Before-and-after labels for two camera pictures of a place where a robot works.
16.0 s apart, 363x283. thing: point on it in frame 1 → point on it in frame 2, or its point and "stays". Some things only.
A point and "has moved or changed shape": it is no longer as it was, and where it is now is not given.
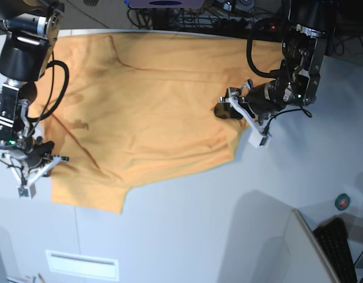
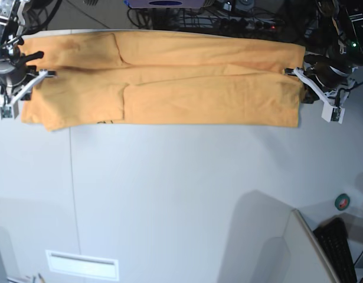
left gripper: x=30 y=160 → x=12 y=78
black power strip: x=242 y=25 stays
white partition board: x=309 y=262 stays
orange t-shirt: x=131 y=108 has moved or changed shape
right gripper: x=259 y=101 → x=329 y=77
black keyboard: x=333 y=240 stays
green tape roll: x=342 y=201 stays
